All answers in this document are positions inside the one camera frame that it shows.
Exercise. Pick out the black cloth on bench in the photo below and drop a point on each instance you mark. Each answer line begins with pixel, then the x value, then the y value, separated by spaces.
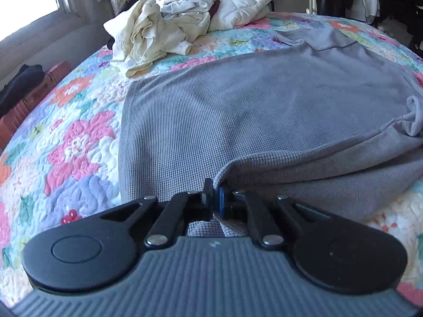
pixel 27 78

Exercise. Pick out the cream crumpled garment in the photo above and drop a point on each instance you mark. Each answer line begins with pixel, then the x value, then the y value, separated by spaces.
pixel 143 36

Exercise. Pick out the red-brown wooden bench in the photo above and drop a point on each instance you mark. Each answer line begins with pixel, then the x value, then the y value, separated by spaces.
pixel 13 119

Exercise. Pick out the white quilted jacket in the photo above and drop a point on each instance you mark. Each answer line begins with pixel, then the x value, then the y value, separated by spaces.
pixel 234 13

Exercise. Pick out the grey waffle knit shirt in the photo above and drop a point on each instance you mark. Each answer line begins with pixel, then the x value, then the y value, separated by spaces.
pixel 322 120

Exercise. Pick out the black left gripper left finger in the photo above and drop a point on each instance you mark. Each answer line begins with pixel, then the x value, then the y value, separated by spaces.
pixel 94 252

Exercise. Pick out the floral patchwork quilt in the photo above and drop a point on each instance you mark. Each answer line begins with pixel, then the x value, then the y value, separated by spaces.
pixel 61 164

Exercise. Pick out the white crumpled shirt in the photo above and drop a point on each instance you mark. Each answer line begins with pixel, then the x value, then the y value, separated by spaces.
pixel 191 16

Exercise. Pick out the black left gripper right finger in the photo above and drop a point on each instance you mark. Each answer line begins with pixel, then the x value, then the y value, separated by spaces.
pixel 332 252

